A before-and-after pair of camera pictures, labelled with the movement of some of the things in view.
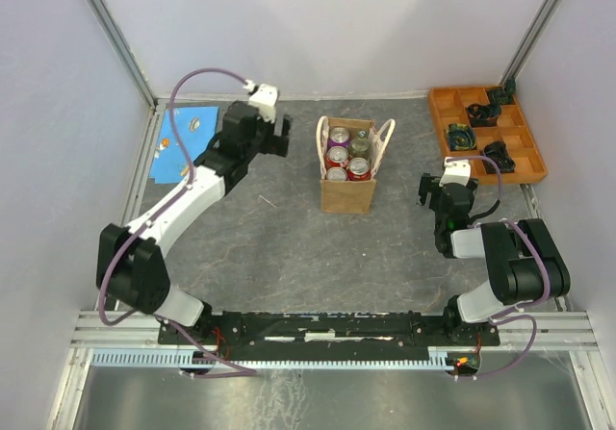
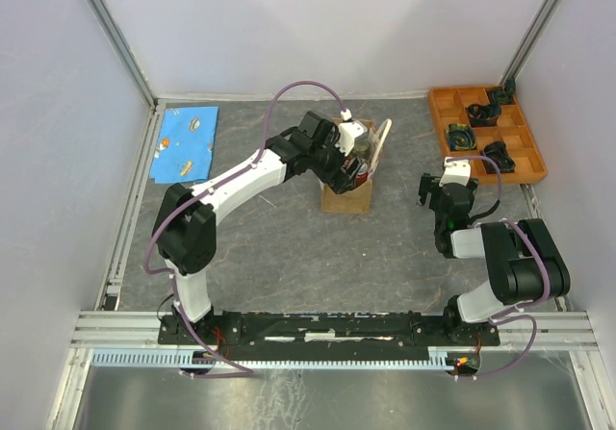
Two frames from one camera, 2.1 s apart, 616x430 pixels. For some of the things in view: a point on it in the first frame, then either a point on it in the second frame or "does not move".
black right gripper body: (434, 196) does not move
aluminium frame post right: (540, 25) does not move
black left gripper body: (264, 135) to (327, 162)
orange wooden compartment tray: (471, 124) does not move
